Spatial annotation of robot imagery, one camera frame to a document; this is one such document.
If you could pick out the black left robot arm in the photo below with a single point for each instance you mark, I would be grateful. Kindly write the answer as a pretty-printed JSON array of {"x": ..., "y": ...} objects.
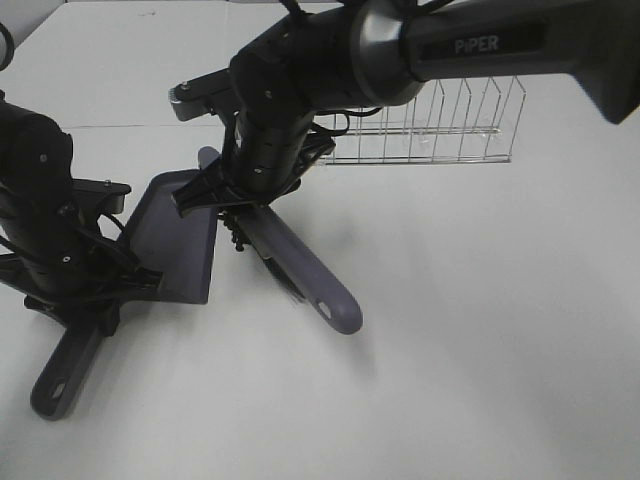
[{"x": 36, "y": 157}]

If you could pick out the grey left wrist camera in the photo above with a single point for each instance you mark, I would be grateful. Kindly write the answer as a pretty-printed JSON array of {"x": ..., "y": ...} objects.
[{"x": 100, "y": 197}]

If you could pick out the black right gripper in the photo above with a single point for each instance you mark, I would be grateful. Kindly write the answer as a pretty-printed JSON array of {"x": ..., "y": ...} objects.
[{"x": 256, "y": 165}]

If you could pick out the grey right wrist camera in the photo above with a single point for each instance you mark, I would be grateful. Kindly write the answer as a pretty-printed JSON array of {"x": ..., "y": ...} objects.
[{"x": 210, "y": 94}]

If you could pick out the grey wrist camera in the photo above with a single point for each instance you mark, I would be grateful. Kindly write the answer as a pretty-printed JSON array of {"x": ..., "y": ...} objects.
[
  {"x": 210, "y": 94},
  {"x": 100, "y": 197}
]

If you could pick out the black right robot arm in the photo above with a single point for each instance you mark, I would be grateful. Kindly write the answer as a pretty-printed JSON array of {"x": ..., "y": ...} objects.
[{"x": 363, "y": 56}]

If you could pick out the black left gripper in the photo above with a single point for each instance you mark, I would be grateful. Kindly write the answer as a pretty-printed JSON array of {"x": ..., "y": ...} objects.
[{"x": 66, "y": 268}]

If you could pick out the purple brush black bristles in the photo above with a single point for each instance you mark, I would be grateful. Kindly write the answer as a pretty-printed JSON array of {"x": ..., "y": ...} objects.
[{"x": 297, "y": 268}]

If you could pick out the purple plastic dustpan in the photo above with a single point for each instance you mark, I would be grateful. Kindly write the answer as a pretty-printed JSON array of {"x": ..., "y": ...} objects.
[{"x": 176, "y": 256}]

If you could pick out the chrome wire dish rack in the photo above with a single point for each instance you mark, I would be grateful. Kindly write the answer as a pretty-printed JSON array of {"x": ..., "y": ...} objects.
[{"x": 455, "y": 121}]

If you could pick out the pile of coffee beans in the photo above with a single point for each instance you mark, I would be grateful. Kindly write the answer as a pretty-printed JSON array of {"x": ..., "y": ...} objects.
[{"x": 238, "y": 237}]

